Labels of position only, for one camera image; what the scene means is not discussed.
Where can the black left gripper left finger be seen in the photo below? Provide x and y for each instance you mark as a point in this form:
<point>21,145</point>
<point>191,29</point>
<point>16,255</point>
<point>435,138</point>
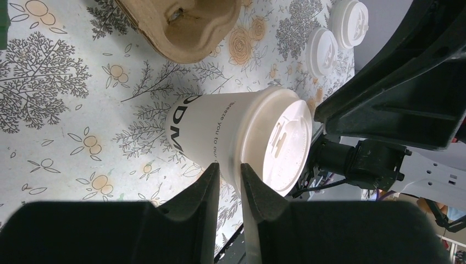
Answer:
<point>182,230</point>

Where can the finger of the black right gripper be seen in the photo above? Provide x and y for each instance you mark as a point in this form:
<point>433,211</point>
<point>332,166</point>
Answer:
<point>413,91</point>

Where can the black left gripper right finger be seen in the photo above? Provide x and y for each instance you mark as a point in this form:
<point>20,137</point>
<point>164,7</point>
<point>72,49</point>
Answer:
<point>282,231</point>

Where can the single white paper cup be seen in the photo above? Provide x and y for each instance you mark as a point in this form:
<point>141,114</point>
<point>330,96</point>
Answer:
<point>204,129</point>

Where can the green paper bag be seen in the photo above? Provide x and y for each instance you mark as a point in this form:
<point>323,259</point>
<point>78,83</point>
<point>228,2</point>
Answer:
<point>4,24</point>

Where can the floral table mat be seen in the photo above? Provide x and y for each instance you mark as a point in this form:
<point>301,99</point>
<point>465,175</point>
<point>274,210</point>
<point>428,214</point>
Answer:
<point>84,96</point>

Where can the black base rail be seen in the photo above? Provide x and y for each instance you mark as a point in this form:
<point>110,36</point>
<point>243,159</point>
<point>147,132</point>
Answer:
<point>234,252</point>

